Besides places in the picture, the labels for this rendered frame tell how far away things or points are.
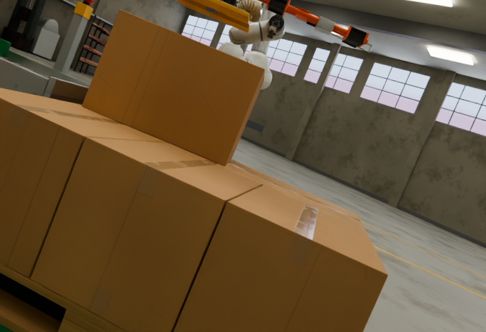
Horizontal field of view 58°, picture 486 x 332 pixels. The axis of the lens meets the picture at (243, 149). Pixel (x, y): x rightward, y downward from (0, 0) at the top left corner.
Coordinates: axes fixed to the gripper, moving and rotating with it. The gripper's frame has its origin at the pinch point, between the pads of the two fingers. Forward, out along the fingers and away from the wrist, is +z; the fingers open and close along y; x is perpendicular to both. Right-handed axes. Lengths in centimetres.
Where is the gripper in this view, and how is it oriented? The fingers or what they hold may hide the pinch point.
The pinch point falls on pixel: (278, 14)
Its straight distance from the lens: 206.1
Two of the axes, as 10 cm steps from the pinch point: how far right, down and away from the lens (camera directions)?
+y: -3.8, 9.2, 0.6
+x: -9.2, -3.8, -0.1
